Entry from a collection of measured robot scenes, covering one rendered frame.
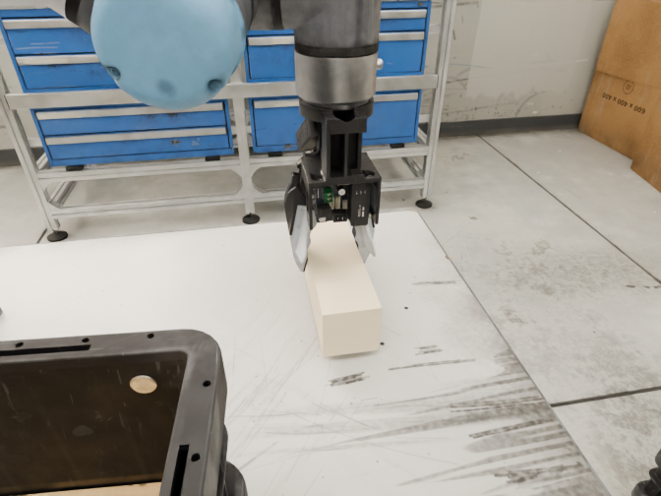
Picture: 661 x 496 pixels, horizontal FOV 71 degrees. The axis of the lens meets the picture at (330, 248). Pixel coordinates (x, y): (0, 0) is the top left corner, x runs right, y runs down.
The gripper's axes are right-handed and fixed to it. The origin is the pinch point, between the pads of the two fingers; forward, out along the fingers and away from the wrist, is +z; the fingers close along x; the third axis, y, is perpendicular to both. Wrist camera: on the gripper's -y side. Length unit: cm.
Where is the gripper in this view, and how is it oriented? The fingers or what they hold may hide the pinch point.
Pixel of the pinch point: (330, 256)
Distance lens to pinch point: 57.0
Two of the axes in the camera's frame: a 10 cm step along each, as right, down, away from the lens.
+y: 1.8, 5.6, -8.1
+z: 0.0, 8.2, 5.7
